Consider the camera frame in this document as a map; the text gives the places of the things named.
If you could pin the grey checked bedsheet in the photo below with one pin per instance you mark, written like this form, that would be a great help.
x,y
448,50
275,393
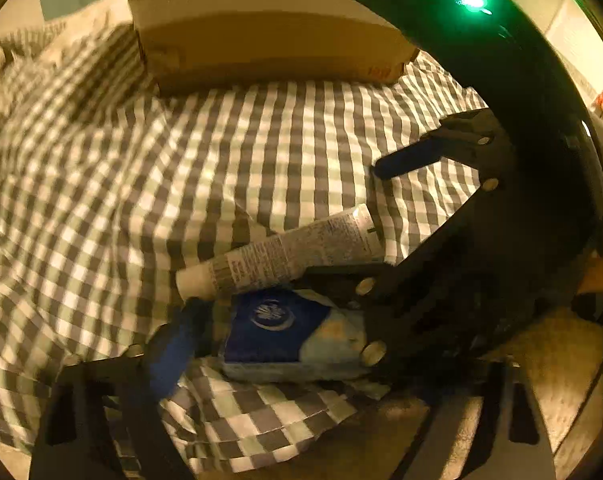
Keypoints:
x,y
131,185

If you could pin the white printed tube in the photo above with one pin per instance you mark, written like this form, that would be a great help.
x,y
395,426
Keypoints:
x,y
281,255

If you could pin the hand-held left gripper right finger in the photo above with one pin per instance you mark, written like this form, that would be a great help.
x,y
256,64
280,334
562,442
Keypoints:
x,y
496,425

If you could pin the cardboard box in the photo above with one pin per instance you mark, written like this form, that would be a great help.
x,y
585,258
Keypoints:
x,y
261,35

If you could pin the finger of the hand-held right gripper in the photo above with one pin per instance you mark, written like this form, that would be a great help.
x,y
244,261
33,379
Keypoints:
x,y
421,270
406,157

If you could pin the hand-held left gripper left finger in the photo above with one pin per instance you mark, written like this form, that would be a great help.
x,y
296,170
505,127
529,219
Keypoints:
x,y
176,345

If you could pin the blue and white tissue packet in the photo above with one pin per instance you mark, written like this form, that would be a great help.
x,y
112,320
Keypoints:
x,y
271,330

